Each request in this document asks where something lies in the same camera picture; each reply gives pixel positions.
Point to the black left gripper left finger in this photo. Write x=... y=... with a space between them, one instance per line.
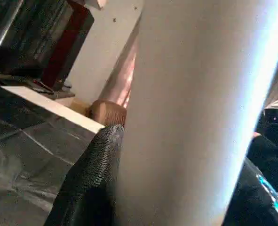
x=89 y=183

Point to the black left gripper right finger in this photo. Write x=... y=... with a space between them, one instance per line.
x=254 y=207

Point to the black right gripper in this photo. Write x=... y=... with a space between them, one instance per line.
x=275 y=150

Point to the white plastic table leg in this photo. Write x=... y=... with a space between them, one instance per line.
x=188 y=106

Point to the brown woven basket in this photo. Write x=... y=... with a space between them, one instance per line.
x=110 y=111

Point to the white flat panel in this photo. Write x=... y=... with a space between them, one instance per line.
x=58 y=108

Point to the pink curtain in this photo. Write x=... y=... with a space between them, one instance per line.
x=124 y=77

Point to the dark red glossy cabinet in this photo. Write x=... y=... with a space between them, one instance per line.
x=65 y=47

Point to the black glossy screen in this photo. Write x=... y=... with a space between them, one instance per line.
x=23 y=35

